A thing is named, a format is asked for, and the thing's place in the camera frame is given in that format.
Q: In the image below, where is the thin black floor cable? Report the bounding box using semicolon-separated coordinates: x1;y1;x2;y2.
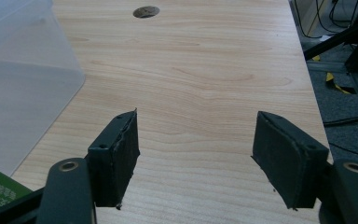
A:
328;141;358;161

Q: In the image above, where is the yellow tool on floor right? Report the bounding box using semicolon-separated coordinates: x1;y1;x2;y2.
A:
324;72;357;95

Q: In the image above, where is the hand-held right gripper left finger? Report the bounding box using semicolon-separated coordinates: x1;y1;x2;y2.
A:
85;107;141;210

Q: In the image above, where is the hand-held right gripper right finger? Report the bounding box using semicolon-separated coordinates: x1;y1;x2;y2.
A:
251;110;330;211

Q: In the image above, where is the black cable bundle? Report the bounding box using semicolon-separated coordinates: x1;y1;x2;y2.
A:
293;0;357;40

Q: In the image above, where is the clear plastic storage box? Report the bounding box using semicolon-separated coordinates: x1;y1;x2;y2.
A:
0;0;86;177

